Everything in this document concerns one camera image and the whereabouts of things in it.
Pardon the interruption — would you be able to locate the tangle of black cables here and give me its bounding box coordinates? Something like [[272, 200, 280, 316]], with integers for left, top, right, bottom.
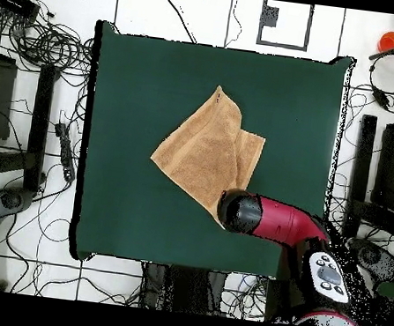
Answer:
[[2, 13, 98, 78]]

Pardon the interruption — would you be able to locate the dark grey square patch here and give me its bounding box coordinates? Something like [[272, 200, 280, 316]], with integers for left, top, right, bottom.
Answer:
[[259, 4, 280, 28]]

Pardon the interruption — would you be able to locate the black box device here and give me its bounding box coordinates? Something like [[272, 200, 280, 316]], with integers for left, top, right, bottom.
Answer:
[[0, 0, 42, 22]]

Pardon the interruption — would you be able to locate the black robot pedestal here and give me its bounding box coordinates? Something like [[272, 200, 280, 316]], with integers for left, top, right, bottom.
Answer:
[[138, 260, 229, 318]]

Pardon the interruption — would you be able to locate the thin black cable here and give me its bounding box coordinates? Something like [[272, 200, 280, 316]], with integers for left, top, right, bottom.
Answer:
[[224, 0, 247, 49]]

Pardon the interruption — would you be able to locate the black cross beam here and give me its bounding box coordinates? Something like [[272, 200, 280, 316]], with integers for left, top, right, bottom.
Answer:
[[0, 148, 38, 183]]

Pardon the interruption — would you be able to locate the black power strip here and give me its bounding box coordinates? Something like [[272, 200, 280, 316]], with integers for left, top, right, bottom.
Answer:
[[48, 122, 83, 183]]

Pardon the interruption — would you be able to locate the dark green table cloth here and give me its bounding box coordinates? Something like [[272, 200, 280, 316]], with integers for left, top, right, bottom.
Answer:
[[65, 19, 357, 291]]

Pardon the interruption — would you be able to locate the black power adapter with cable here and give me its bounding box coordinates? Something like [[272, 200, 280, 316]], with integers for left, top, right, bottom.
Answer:
[[365, 63, 394, 112]]

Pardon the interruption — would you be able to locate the tan terry towel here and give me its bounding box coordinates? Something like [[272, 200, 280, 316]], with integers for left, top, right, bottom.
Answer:
[[142, 77, 272, 233]]

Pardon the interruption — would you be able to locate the black flat bar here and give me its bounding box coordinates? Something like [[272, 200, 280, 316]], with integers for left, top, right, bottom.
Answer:
[[21, 63, 59, 193], [342, 113, 379, 239]]

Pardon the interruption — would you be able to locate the orange plastic cup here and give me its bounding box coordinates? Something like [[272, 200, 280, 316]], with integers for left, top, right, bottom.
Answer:
[[376, 29, 394, 54]]

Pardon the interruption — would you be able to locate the grey square frame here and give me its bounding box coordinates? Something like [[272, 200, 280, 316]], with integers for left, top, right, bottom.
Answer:
[[256, 0, 315, 52]]

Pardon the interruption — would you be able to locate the black long cable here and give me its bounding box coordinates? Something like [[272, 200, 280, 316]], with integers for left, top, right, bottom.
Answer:
[[157, 0, 203, 44]]

